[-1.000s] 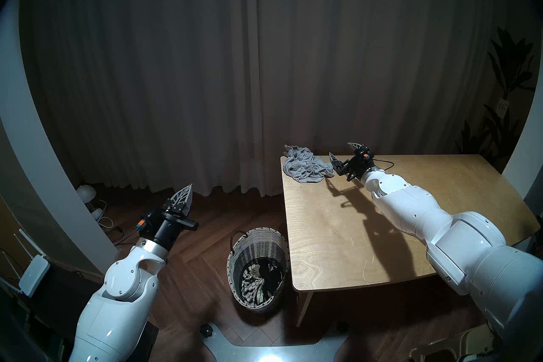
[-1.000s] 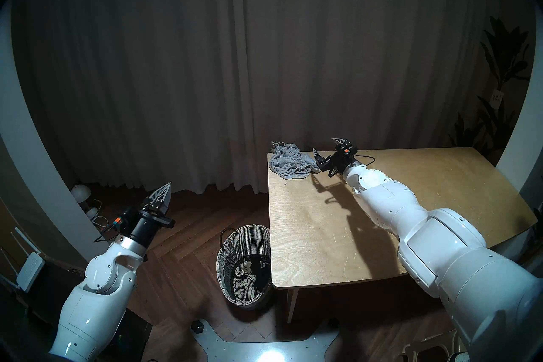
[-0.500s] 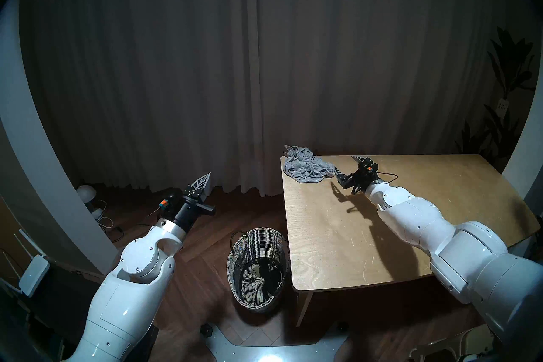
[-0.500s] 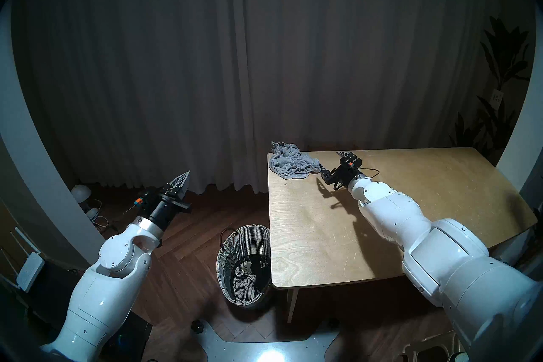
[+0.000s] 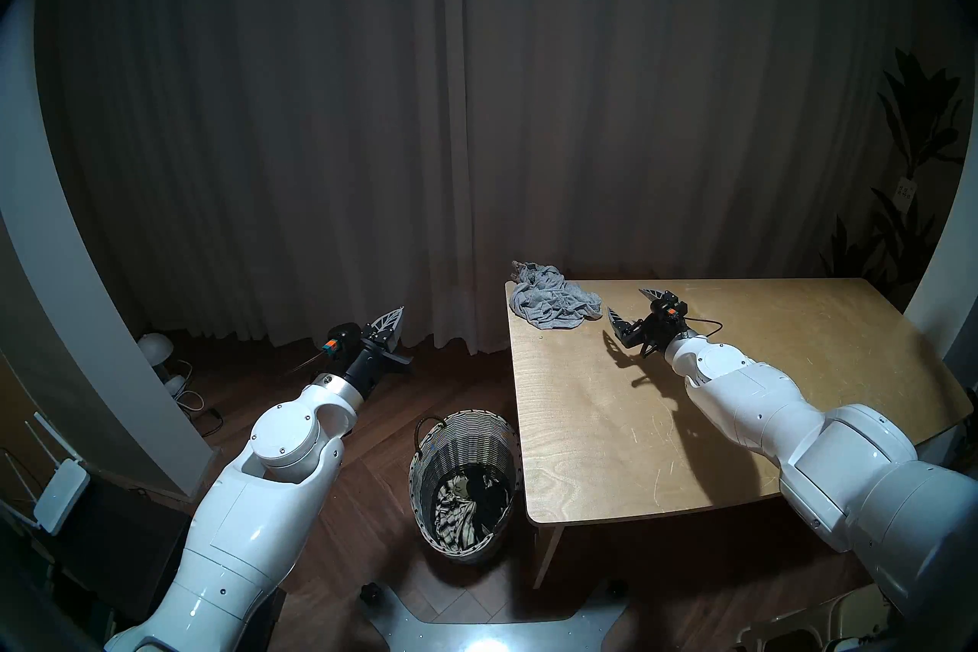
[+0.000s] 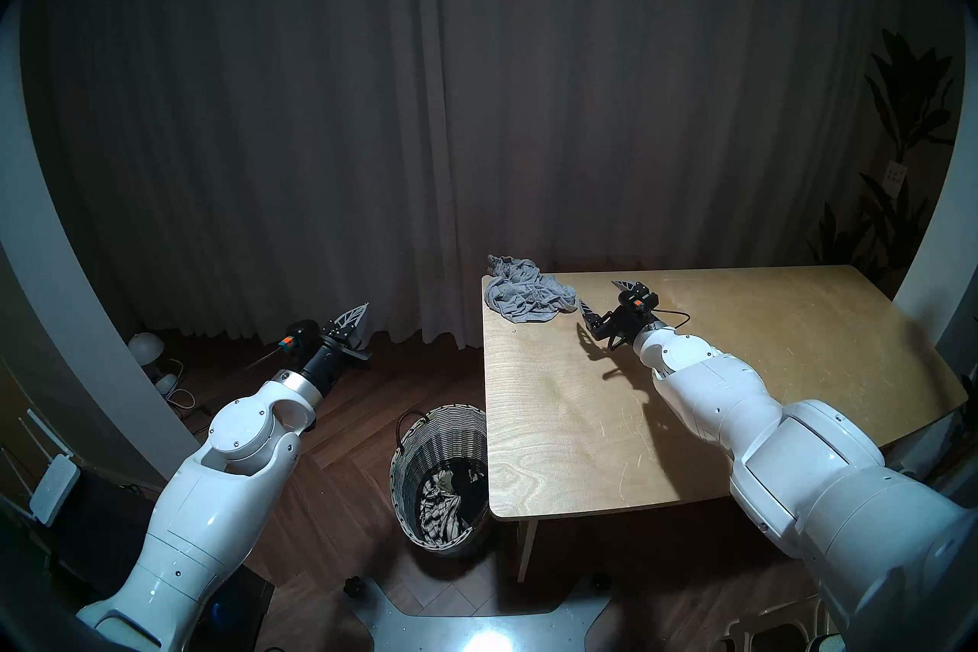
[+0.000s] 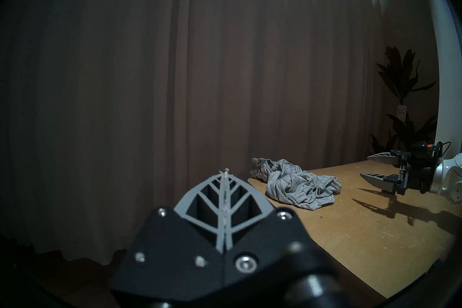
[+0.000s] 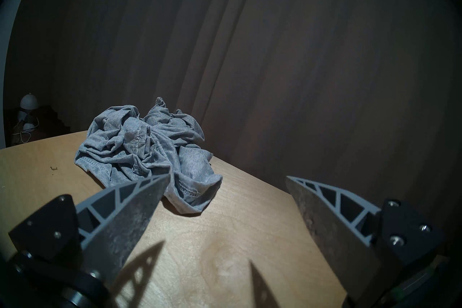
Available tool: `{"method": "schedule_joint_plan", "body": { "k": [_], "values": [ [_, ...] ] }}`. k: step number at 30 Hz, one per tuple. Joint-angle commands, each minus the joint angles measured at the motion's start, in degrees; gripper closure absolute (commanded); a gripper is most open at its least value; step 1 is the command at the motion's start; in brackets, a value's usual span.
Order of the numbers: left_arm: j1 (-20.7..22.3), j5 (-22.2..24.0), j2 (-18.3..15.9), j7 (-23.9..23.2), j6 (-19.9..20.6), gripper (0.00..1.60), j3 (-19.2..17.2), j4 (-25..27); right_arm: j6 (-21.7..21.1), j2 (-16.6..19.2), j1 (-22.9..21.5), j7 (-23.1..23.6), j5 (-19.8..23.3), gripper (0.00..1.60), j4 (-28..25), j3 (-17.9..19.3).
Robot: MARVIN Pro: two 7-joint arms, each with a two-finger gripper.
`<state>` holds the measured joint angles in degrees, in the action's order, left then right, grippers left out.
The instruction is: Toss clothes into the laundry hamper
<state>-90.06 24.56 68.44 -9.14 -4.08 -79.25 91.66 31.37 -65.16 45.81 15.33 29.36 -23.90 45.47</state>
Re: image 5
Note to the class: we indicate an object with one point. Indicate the cream plastic chair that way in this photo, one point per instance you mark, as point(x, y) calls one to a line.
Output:
point(817, 624)

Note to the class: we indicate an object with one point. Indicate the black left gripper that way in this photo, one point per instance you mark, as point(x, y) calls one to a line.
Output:
point(367, 360)

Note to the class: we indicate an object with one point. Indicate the woven wicker laundry hamper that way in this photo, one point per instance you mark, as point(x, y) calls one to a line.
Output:
point(466, 444)

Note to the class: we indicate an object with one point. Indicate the white mushroom lamp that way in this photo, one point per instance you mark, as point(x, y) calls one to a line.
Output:
point(155, 346)

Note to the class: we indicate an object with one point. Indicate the white tag on plant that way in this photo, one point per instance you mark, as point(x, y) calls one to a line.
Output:
point(905, 189)

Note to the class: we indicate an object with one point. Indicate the light wooden table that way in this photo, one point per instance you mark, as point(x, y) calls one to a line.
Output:
point(802, 368)

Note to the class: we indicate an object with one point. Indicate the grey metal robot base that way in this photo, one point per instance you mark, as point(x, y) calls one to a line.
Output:
point(497, 631)

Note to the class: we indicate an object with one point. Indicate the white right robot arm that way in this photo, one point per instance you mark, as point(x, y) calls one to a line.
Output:
point(802, 421)

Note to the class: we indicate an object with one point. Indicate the white wifi router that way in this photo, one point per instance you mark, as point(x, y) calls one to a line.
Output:
point(61, 494)

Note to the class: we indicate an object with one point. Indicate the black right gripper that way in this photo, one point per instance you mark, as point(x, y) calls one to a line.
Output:
point(657, 326)

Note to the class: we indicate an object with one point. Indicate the black computer case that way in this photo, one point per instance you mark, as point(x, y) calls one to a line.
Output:
point(271, 616)

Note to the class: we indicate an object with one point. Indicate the grey garment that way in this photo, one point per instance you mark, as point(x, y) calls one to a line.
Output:
point(554, 303)

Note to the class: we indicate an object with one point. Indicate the long grey curtain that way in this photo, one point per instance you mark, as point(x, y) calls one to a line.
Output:
point(382, 123)

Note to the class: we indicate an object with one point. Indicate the tall dark leafy plant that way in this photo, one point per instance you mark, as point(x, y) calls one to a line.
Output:
point(913, 116)

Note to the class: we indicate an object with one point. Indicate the black white striped garment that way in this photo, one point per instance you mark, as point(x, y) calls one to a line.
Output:
point(454, 513)

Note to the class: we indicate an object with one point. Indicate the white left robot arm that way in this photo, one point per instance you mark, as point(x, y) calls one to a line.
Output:
point(260, 505)

